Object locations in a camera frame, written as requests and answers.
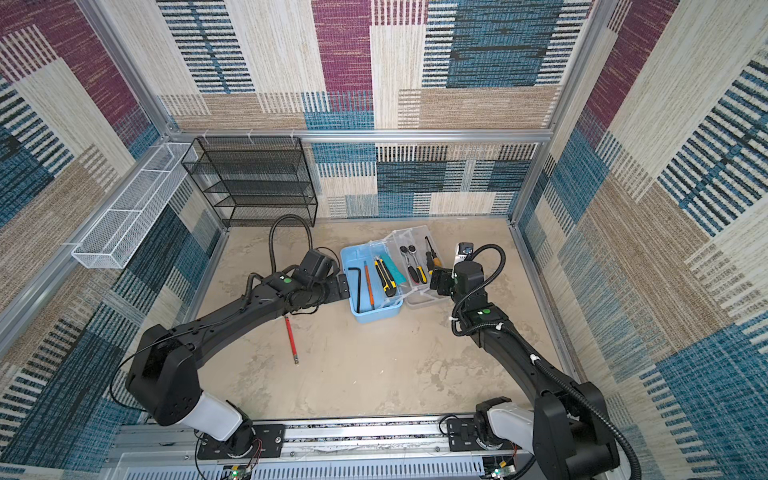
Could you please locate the orange pencil tool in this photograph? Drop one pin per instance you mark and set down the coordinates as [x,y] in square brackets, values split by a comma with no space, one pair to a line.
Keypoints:
[369,285]

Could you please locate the white wire mesh basket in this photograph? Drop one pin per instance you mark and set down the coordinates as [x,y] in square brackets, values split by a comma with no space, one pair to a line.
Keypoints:
[118,233]

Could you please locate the black hex key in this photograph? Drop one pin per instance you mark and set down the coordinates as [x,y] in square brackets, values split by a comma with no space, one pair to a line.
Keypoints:
[358,272]

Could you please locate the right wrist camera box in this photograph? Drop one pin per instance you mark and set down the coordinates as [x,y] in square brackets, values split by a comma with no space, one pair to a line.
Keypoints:
[463,251]

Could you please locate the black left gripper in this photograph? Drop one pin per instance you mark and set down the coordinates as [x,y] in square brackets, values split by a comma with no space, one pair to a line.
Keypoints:
[337,291]

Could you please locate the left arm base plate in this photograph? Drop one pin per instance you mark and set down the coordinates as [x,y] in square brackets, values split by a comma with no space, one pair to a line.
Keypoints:
[248,442]

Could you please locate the red hex key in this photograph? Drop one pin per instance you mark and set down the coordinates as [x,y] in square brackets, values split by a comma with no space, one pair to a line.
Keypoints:
[291,338]

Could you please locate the black wire mesh shelf rack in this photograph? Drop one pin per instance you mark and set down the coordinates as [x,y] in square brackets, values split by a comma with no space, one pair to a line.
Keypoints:
[252,181]

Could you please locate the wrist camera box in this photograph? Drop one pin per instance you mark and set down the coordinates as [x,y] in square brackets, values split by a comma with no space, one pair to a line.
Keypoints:
[463,251]
[331,253]

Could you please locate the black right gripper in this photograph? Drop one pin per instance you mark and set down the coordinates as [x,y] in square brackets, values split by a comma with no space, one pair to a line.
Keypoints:
[440,280]

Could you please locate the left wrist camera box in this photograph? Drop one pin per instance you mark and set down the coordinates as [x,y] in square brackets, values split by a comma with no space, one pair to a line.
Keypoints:
[331,253]

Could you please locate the light blue plastic tool box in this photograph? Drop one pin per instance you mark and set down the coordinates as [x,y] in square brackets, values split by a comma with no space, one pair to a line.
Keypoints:
[410,295]

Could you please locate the yellow handled wrench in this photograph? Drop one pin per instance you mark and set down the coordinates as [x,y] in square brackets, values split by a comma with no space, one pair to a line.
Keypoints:
[419,268]

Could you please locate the wooden handled screwdriver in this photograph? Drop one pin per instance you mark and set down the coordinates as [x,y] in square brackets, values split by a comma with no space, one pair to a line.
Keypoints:
[432,259]

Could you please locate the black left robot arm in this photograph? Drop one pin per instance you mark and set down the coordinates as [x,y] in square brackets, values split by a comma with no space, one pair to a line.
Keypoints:
[163,376]

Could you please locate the teal utility knife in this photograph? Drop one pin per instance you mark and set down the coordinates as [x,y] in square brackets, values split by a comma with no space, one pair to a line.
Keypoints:
[395,273]

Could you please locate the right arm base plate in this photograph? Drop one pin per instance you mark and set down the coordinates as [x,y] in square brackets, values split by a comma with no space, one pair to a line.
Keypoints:
[463,436]

